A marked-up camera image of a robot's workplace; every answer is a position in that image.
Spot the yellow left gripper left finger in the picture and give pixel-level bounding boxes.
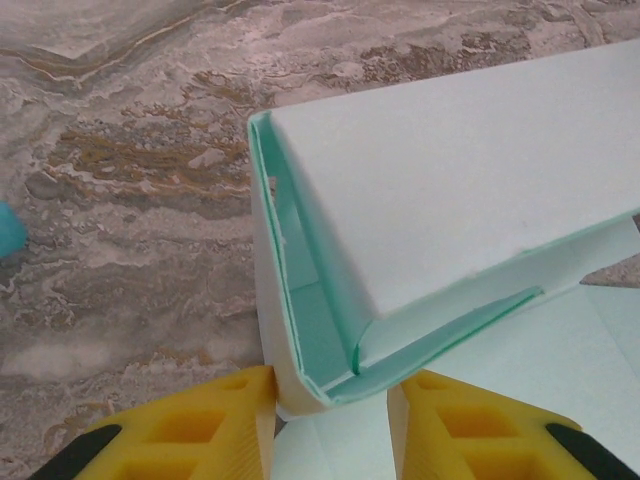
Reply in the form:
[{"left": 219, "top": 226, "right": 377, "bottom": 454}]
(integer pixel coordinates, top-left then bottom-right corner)
[{"left": 29, "top": 364, "right": 277, "bottom": 480}]

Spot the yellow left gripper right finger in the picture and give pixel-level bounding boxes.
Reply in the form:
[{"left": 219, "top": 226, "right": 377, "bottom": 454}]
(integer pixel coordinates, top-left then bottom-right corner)
[{"left": 387, "top": 369, "right": 640, "bottom": 480}]

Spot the mint green paper box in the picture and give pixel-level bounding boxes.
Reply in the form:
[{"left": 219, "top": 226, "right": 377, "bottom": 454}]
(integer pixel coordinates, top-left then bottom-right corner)
[{"left": 247, "top": 37, "right": 640, "bottom": 480}]

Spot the teal plastic tube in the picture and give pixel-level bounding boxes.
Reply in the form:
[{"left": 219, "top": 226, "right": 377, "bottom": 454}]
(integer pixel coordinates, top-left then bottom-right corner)
[{"left": 0, "top": 200, "right": 29, "bottom": 259}]

